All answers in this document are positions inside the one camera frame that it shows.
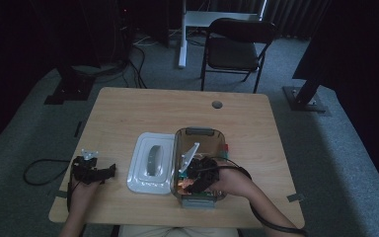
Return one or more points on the black strip on floor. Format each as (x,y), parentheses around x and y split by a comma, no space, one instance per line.
(78,129)

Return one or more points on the white desk frame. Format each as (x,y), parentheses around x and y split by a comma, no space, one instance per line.
(182,49)

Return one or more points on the black folding chair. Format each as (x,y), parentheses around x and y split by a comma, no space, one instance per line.
(233,54)

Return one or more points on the gray tape piece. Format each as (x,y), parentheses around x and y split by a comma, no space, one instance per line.
(295,197)
(61,194)

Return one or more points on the black stand with gray base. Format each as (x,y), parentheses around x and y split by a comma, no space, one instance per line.
(304,97)

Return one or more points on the black stand with square base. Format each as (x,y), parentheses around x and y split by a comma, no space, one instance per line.
(72,89)

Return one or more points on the person's right hand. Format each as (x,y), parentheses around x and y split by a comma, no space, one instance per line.
(233,184)

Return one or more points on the dark curtain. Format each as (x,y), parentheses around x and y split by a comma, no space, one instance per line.
(13,49)
(358,49)

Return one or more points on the gray pleated curtain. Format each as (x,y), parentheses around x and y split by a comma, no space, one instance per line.
(292,16)

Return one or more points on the clear plastic storage box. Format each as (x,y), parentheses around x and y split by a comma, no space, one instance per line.
(199,136)

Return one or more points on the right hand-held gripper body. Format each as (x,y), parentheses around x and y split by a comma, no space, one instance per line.
(204,174)

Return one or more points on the person's left hand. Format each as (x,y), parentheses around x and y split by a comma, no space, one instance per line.
(84,191)

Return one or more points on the white storage box lid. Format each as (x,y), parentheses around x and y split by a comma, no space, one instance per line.
(151,184)

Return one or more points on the gray table grommet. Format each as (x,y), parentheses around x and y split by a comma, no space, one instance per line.
(216,104)

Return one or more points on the black computer tower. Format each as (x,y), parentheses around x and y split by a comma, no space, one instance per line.
(123,33)

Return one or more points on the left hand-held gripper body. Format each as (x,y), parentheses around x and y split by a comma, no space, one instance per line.
(85,169)

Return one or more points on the pile of toy building blocks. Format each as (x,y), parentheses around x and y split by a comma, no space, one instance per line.
(184,183)

